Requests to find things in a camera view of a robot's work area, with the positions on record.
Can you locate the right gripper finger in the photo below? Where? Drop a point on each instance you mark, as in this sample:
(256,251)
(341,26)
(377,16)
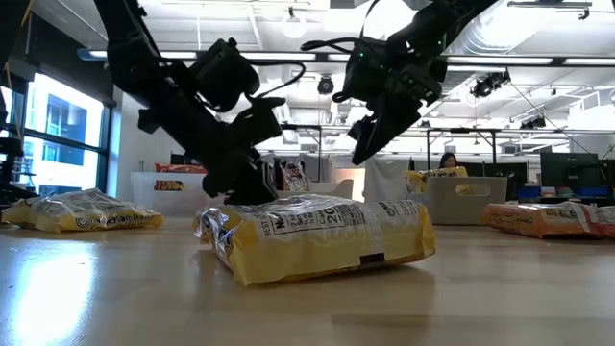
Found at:
(391,130)
(367,137)

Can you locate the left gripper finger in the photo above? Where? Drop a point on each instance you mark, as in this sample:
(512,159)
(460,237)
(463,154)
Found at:
(226,185)
(257,185)

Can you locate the red Maruchan noodle pack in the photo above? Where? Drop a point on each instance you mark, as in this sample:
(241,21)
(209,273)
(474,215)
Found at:
(538,221)
(178,168)

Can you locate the dark brown Maruchan noodle pack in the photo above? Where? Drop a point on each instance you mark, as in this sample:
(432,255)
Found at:
(294,177)

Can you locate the yellow Maruchan noodle pack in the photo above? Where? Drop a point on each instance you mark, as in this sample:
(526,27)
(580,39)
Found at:
(415,181)
(312,250)
(81,214)

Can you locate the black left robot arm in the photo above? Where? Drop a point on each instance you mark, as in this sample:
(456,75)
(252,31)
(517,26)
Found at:
(144,72)

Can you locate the white draped cloth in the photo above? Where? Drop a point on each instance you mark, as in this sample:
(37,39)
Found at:
(384,180)

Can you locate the white plastic bin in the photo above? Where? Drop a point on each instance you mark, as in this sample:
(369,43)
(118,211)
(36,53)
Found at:
(336,189)

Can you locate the person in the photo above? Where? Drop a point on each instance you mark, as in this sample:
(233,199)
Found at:
(448,160)

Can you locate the black metal rack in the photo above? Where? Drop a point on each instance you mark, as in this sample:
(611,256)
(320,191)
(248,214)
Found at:
(302,127)

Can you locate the black round ceiling lamp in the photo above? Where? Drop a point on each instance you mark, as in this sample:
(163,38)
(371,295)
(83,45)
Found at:
(326,85)

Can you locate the clear plastic bin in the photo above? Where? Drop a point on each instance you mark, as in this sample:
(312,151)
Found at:
(158,202)

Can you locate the black ceiling spotlight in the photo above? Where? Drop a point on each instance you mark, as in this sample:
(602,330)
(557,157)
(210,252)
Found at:
(531,124)
(483,88)

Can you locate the long ceiling light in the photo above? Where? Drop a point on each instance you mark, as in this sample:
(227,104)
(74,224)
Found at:
(519,61)
(178,55)

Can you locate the grey plastic bin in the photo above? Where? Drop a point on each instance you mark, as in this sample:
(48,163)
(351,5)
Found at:
(490,206)

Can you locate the large window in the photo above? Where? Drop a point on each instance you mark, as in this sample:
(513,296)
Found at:
(62,158)

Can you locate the black monitor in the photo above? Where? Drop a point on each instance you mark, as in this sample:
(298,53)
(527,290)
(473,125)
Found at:
(569,170)

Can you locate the dark side shelf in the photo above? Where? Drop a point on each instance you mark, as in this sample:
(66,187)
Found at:
(7,168)

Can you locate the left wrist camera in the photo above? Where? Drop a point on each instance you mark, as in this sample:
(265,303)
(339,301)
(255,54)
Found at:
(259,122)

